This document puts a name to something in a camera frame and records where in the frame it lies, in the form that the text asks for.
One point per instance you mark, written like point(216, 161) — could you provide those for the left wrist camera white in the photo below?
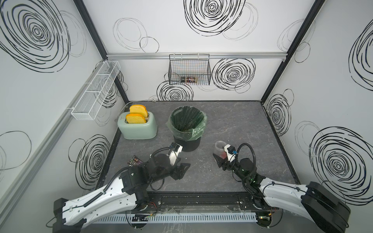
point(173, 153)

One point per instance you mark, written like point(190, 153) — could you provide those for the oatmeal jar clear plastic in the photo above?
point(219, 146)

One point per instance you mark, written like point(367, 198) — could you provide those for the toast slice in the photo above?
point(139, 109)
point(134, 118)

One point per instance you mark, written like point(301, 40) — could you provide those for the red jar lid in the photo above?
point(222, 154)

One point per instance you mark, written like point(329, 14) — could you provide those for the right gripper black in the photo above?
point(221, 162)

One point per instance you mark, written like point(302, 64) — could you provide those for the aluminium wall rail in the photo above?
point(197, 55)

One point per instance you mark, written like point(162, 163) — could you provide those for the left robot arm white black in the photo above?
point(71, 216)

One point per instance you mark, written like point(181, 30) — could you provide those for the black wire wall basket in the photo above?
point(199, 68)

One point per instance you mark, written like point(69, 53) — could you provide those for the purple candy bar wrapper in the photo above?
point(134, 161)

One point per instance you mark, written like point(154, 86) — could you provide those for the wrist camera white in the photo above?
point(230, 152)
point(173, 153)

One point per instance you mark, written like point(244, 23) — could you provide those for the black trash bin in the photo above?
point(186, 137)

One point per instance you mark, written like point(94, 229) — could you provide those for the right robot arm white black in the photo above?
point(330, 213)

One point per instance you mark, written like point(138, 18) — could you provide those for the white wire wall shelf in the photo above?
point(97, 89)

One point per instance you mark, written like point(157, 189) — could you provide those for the small jar in basket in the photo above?
point(189, 79)

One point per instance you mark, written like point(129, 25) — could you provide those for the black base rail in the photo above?
point(204, 199)

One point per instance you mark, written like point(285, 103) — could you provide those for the grey slotted cable duct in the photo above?
point(179, 218)

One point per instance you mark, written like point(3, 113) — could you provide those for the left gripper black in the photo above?
point(178, 174)

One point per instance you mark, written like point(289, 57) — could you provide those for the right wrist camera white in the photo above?
point(230, 152)

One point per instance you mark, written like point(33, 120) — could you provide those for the rear toast slice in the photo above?
point(139, 109)

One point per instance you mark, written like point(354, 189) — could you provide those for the mint green toaster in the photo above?
point(138, 131)

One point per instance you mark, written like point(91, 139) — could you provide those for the front toast slice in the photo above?
point(134, 118)

